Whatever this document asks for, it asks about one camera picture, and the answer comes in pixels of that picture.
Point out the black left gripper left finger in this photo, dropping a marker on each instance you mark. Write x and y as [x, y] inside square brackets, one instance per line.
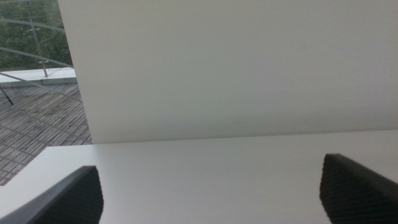
[74, 199]

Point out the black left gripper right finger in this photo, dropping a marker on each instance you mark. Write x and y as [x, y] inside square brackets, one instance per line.
[351, 196]

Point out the thin black rod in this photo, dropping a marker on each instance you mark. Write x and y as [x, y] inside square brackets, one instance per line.
[7, 96]

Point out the white stone ledge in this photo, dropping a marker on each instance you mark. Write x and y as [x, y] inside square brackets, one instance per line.
[46, 75]

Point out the green trees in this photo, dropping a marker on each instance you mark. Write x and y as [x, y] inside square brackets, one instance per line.
[15, 37]

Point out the white backdrop board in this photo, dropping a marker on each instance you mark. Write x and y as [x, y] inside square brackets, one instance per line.
[224, 68]

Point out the grey curved metal rail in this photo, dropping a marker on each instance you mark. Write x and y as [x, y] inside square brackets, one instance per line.
[34, 24]
[31, 55]

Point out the metal railing post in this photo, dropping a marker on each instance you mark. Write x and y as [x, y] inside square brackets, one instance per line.
[37, 40]

